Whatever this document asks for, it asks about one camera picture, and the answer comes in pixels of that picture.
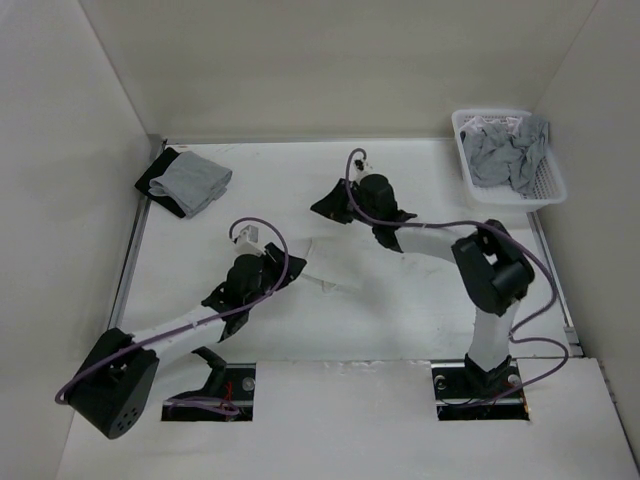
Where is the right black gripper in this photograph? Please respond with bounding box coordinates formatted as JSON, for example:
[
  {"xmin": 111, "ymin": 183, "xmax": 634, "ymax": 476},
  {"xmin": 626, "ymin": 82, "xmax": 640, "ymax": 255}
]
[{"xmin": 310, "ymin": 179, "xmax": 378, "ymax": 227}]

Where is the white tank top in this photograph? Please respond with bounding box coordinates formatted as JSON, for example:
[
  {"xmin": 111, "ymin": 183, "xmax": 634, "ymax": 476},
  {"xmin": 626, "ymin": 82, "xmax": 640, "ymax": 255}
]
[{"xmin": 302, "ymin": 237, "xmax": 364, "ymax": 293}]

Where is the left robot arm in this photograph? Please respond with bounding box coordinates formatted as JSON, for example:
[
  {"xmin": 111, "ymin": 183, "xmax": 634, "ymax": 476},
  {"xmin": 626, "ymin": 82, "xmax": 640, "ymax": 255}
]
[{"xmin": 57, "ymin": 243, "xmax": 307, "ymax": 439}]

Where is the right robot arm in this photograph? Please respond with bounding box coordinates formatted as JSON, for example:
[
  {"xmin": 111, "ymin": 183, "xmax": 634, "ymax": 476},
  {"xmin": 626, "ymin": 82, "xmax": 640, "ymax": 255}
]
[{"xmin": 310, "ymin": 174, "xmax": 535, "ymax": 396}]

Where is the folded grey tank top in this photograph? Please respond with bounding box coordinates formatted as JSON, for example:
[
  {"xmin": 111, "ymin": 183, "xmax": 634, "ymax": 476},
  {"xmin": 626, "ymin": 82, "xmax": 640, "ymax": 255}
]
[{"xmin": 149, "ymin": 152, "xmax": 233, "ymax": 218}]

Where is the folded black tank top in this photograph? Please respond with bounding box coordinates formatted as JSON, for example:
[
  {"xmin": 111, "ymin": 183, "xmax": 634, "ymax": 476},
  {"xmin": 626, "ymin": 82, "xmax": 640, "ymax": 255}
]
[{"xmin": 134, "ymin": 148, "xmax": 186, "ymax": 219}]

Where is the pale pink tank top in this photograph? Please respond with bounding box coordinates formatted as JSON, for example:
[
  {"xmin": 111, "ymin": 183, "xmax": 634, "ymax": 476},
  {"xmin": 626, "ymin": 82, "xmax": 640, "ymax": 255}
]
[{"xmin": 470, "ymin": 116, "xmax": 524, "ymax": 135}]

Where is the crumpled grey tank top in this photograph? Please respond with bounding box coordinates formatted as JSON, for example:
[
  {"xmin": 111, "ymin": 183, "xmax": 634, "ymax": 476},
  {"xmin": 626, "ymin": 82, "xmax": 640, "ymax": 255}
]
[{"xmin": 460, "ymin": 115, "xmax": 550, "ymax": 196}]

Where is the white front cover board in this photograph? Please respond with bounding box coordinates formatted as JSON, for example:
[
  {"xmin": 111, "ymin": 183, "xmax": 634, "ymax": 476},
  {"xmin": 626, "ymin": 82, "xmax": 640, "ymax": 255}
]
[{"xmin": 58, "ymin": 359, "xmax": 639, "ymax": 479}]

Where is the white plastic basket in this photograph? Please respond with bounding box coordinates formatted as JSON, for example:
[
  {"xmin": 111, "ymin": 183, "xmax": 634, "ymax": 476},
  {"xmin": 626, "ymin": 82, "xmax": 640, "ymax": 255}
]
[{"xmin": 451, "ymin": 108, "xmax": 567, "ymax": 213}]

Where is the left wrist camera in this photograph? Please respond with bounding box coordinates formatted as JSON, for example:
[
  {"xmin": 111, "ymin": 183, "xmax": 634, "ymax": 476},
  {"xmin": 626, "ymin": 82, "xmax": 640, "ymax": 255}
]
[{"xmin": 232, "ymin": 224, "xmax": 263, "ymax": 257}]

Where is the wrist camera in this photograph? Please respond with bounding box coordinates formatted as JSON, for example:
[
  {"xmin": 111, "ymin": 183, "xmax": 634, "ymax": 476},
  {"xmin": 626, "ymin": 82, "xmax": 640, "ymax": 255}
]
[
  {"xmin": 353, "ymin": 159, "xmax": 374, "ymax": 183},
  {"xmin": 232, "ymin": 224, "xmax": 263, "ymax": 257}
]

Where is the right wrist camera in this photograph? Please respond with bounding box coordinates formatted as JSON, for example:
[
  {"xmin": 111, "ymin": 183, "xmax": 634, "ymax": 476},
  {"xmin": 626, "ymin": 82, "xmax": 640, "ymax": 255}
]
[{"xmin": 353, "ymin": 159, "xmax": 374, "ymax": 183}]

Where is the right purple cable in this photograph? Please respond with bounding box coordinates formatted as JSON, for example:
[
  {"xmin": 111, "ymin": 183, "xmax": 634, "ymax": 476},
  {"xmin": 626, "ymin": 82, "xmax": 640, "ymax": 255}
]
[{"xmin": 345, "ymin": 148, "xmax": 571, "ymax": 409}]

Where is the purple cable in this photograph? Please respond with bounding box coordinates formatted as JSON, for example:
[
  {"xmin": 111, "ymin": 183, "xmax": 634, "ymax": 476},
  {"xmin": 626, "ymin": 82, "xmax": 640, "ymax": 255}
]
[
  {"xmin": 345, "ymin": 148, "xmax": 571, "ymax": 409},
  {"xmin": 54, "ymin": 216, "xmax": 290, "ymax": 416}
]

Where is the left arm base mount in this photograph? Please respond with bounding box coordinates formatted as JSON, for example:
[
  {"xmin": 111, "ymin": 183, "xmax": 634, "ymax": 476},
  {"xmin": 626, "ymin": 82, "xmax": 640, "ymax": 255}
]
[{"xmin": 161, "ymin": 347, "xmax": 257, "ymax": 423}]

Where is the left aluminium table rail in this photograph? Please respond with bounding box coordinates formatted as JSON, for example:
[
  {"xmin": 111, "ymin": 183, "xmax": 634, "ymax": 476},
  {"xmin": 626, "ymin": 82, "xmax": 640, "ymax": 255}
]
[{"xmin": 98, "ymin": 133, "xmax": 167, "ymax": 361}]

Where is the aluminium table rail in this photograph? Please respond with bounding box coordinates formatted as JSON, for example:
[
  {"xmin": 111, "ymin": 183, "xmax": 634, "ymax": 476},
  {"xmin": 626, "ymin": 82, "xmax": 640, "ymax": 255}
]
[
  {"xmin": 98, "ymin": 133, "xmax": 167, "ymax": 361},
  {"xmin": 527, "ymin": 212, "xmax": 584, "ymax": 358}
]

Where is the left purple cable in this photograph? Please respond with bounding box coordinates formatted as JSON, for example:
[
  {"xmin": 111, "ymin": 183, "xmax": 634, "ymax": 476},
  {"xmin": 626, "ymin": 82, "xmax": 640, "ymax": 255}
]
[{"xmin": 54, "ymin": 216, "xmax": 290, "ymax": 416}]

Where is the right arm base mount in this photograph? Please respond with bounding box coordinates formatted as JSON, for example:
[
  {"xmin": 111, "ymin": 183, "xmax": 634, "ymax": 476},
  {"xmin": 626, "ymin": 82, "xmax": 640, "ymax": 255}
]
[{"xmin": 431, "ymin": 361, "xmax": 530, "ymax": 421}]

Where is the right aluminium table rail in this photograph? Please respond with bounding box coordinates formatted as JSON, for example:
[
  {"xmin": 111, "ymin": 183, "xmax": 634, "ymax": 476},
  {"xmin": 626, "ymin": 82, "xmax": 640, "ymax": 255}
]
[{"xmin": 527, "ymin": 212, "xmax": 584, "ymax": 358}]

